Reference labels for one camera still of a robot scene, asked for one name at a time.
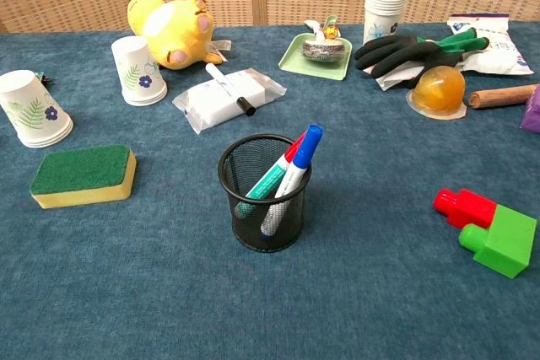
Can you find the blue cap marker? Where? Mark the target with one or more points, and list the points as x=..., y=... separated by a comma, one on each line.
x=304, y=153

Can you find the black and green work glove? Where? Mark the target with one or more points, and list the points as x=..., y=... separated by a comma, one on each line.
x=401, y=50

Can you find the brown wooden rolling pin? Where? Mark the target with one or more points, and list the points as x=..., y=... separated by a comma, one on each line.
x=502, y=96

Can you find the white salt bag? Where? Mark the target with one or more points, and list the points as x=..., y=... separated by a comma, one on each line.
x=502, y=52

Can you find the purple small box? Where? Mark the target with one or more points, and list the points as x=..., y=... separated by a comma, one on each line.
x=532, y=113

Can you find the white paper card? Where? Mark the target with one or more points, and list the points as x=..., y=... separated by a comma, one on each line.
x=396, y=77

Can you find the light green dustpan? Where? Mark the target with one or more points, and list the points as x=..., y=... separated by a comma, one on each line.
x=295, y=62

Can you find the steel wool scrubber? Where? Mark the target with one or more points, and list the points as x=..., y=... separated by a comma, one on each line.
x=320, y=50

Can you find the blue tablecloth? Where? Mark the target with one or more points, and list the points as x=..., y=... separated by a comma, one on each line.
x=169, y=292

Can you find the green yellow scrub sponge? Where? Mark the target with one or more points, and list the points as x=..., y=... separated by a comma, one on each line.
x=80, y=172

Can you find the tall floral paper cup stack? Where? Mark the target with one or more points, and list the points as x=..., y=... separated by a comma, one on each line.
x=386, y=14

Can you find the black cap white marker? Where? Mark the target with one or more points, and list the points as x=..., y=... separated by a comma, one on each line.
x=223, y=85

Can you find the black bowl with markers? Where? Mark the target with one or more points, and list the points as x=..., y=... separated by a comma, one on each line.
x=270, y=225

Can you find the yellow plush toy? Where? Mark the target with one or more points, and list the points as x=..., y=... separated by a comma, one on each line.
x=177, y=31

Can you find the green toy building block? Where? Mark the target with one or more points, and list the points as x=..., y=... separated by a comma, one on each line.
x=506, y=242

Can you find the red toy building block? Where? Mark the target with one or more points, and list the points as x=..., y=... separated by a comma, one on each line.
x=468, y=207

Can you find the small white bottle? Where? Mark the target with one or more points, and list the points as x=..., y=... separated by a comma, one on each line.
x=137, y=71

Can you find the orange jelly cup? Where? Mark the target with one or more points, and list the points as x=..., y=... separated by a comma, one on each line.
x=439, y=90

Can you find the red cap green marker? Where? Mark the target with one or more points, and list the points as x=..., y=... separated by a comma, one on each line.
x=270, y=178

